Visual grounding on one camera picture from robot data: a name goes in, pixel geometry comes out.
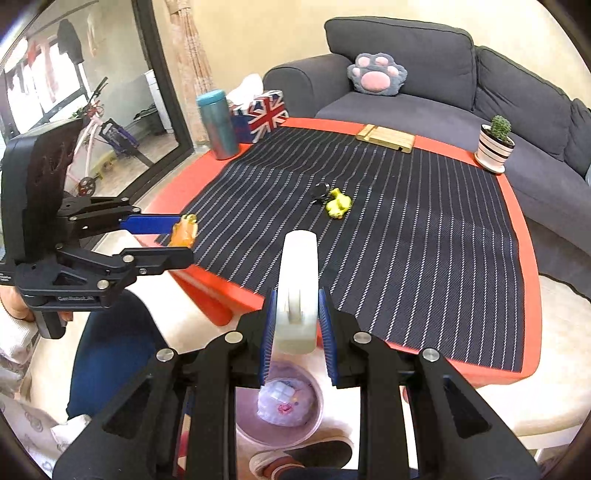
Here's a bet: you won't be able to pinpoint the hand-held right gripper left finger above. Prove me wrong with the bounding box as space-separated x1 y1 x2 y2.
53 288 279 480

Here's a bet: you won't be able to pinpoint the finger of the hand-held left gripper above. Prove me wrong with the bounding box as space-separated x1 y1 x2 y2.
56 246 195 295
61 195 185 239

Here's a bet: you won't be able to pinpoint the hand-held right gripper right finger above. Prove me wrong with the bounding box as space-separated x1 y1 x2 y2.
318 287 542 480

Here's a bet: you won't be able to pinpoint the orange toy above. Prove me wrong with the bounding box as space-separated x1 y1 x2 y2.
168 215 201 248

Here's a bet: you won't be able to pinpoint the white rectangular case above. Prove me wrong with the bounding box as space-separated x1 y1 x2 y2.
276 230 320 356

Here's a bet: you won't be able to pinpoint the pink trash bin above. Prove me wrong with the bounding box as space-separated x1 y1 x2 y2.
235 362 324 446

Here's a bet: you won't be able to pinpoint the person's left forearm white sleeve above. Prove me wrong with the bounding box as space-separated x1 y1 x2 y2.
0 318 40 398

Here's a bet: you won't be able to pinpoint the person's left hand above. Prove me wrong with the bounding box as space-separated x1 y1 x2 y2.
0 287 37 323

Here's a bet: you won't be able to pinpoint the clear bin bag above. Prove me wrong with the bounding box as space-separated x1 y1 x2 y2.
257 378 311 426

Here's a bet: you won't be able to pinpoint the pink bicycle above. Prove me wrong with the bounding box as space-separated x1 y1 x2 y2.
65 76 154 198

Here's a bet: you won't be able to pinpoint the person's leg blue jeans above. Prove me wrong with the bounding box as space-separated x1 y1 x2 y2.
67 291 186 422

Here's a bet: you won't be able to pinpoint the teal thermos bottle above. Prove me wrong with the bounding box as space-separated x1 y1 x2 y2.
196 90 239 160

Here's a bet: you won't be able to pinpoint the black shoe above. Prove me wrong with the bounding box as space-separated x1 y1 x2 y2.
249 440 354 480

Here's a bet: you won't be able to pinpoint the white cabinet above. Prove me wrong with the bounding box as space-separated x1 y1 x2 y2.
144 69 176 136

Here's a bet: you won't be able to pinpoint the yellow duck toy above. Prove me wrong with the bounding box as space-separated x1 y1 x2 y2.
325 187 353 219

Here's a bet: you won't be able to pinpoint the black striped table mat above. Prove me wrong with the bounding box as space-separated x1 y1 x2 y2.
154 127 527 372

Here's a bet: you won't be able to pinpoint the flag print tissue box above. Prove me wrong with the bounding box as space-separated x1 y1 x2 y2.
229 90 290 145

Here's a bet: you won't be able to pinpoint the dark hanging garment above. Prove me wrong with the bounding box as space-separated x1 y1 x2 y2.
57 19 85 64

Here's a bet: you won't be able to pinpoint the white tissue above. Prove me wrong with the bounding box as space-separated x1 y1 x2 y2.
227 74 264 105

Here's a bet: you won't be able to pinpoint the patterned curtain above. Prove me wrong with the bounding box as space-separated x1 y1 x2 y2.
165 0 214 145

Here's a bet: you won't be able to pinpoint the wooden phone stand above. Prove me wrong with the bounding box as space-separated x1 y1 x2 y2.
355 124 417 152

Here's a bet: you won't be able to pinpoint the red table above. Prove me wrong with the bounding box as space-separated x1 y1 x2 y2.
141 117 542 387

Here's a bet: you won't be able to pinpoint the grey rug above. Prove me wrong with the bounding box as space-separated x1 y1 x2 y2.
526 217 591 297

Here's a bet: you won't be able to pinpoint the potted cactus striped pot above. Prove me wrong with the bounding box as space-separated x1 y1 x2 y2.
474 115 516 174

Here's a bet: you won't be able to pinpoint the grey paw cushion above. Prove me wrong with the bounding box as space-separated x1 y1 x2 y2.
347 52 408 97

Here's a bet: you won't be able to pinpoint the grey sofa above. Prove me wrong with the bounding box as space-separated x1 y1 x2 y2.
262 16 591 278

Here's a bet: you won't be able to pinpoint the black door frame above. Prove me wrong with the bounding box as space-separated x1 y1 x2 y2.
131 0 195 149

